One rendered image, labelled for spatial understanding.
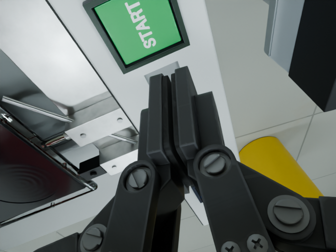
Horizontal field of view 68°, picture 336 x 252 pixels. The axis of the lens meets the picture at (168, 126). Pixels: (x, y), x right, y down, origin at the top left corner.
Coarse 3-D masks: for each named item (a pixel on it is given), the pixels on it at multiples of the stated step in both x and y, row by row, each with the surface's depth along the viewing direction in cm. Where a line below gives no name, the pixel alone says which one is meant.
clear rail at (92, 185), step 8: (0, 104) 27; (0, 112) 26; (8, 112) 27; (0, 120) 27; (8, 120) 27; (16, 120) 28; (16, 128) 28; (24, 128) 29; (24, 136) 29; (32, 136) 30; (32, 144) 31; (40, 144) 31; (48, 152) 32; (56, 152) 33; (56, 160) 33; (64, 160) 34; (72, 168) 36; (80, 176) 37; (88, 184) 39; (96, 184) 41
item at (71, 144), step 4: (60, 132) 41; (64, 140) 39; (68, 140) 39; (72, 140) 39; (56, 144) 39; (60, 144) 39; (64, 144) 39; (68, 144) 39; (72, 144) 39; (76, 144) 40; (56, 148) 39; (60, 148) 39; (64, 148) 40; (68, 148) 40; (72, 148) 40; (60, 152) 40; (64, 152) 40
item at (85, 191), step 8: (80, 192) 40; (88, 192) 41; (56, 200) 41; (64, 200) 41; (40, 208) 41; (48, 208) 41; (16, 216) 41; (24, 216) 41; (0, 224) 42; (8, 224) 42
